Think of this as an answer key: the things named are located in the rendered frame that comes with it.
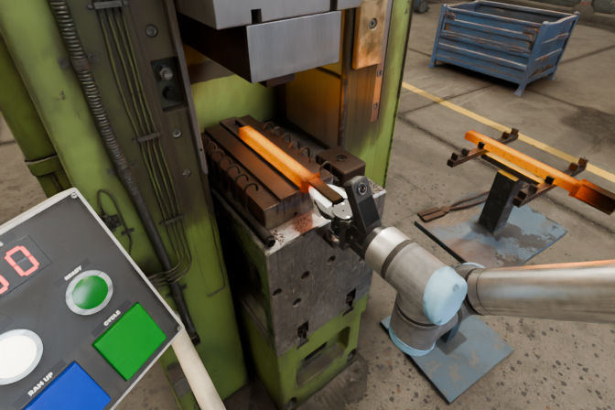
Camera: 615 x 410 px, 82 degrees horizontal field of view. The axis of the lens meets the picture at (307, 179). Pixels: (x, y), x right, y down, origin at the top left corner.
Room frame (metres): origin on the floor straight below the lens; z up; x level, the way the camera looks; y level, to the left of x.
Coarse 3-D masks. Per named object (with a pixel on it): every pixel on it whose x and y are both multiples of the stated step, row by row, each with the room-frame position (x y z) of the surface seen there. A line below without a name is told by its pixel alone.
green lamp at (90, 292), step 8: (80, 280) 0.30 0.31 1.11; (88, 280) 0.31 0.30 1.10; (96, 280) 0.31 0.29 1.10; (104, 280) 0.32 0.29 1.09; (80, 288) 0.30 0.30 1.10; (88, 288) 0.30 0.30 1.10; (96, 288) 0.31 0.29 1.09; (104, 288) 0.31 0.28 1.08; (72, 296) 0.29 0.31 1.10; (80, 296) 0.29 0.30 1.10; (88, 296) 0.29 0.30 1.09; (96, 296) 0.30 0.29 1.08; (104, 296) 0.30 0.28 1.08; (80, 304) 0.28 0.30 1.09; (88, 304) 0.29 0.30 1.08; (96, 304) 0.29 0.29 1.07
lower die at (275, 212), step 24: (240, 120) 0.99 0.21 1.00; (216, 144) 0.88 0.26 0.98; (240, 144) 0.86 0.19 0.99; (288, 144) 0.86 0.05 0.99; (216, 168) 0.79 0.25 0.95; (240, 168) 0.76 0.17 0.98; (264, 168) 0.74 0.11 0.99; (312, 168) 0.74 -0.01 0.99; (240, 192) 0.69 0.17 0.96; (264, 192) 0.66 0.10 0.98; (288, 192) 0.65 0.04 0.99; (264, 216) 0.59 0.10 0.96; (288, 216) 0.63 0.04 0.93
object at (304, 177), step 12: (240, 132) 0.90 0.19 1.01; (252, 132) 0.88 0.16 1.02; (252, 144) 0.85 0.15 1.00; (264, 144) 0.82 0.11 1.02; (276, 156) 0.76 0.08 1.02; (288, 156) 0.76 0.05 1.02; (288, 168) 0.71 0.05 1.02; (300, 168) 0.70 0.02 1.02; (300, 180) 0.67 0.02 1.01; (312, 180) 0.65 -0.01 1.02; (324, 192) 0.61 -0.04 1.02; (336, 192) 0.61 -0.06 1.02; (336, 204) 0.58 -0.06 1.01
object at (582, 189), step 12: (468, 132) 1.00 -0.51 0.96; (492, 144) 0.92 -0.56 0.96; (504, 156) 0.88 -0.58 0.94; (516, 156) 0.85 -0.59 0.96; (528, 156) 0.85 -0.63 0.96; (528, 168) 0.82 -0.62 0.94; (540, 168) 0.79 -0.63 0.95; (552, 168) 0.79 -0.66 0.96; (564, 180) 0.74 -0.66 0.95; (576, 180) 0.74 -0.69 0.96; (576, 192) 0.70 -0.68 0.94; (588, 192) 0.70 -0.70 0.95; (600, 192) 0.68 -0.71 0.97; (588, 204) 0.68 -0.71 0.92; (600, 204) 0.67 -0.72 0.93; (612, 204) 0.65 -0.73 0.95
